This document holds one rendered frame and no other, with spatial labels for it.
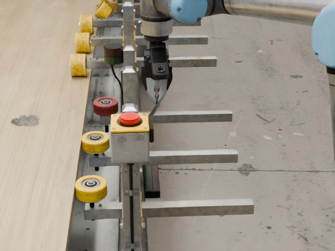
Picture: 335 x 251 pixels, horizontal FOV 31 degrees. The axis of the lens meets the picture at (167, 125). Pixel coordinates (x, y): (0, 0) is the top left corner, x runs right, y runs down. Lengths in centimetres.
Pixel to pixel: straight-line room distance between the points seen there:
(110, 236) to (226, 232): 116
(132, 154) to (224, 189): 212
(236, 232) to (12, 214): 162
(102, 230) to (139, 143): 79
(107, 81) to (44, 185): 140
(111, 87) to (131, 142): 173
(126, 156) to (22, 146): 68
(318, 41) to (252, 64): 379
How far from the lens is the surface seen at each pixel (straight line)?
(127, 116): 110
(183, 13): 154
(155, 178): 193
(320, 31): 114
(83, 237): 182
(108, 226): 186
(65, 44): 255
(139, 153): 110
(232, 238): 286
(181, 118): 199
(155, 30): 167
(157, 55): 169
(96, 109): 195
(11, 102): 203
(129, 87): 162
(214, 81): 455
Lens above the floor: 171
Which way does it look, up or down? 26 degrees down
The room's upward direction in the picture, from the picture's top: straight up
